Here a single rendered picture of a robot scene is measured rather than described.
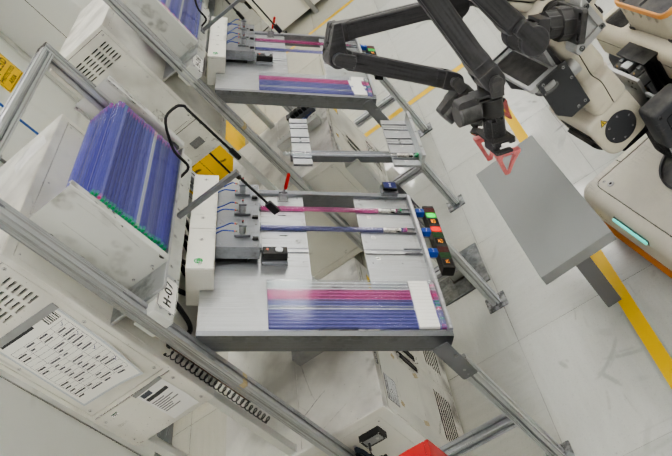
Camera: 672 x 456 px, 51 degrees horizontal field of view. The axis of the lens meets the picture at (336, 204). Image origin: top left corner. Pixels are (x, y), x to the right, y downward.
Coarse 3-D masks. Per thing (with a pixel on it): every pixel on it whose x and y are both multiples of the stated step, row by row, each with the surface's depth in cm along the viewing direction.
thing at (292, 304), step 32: (288, 288) 208; (320, 288) 209; (352, 288) 211; (384, 288) 212; (416, 288) 214; (288, 320) 197; (320, 320) 198; (352, 320) 200; (384, 320) 201; (416, 320) 202
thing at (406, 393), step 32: (256, 352) 271; (288, 352) 259; (352, 352) 237; (384, 352) 239; (416, 352) 265; (288, 384) 247; (320, 384) 237; (352, 384) 227; (384, 384) 223; (416, 384) 246; (448, 384) 275; (320, 416) 227; (352, 416) 219; (384, 416) 217; (416, 416) 229; (448, 416) 254; (256, 448) 237; (352, 448) 224; (384, 448) 226
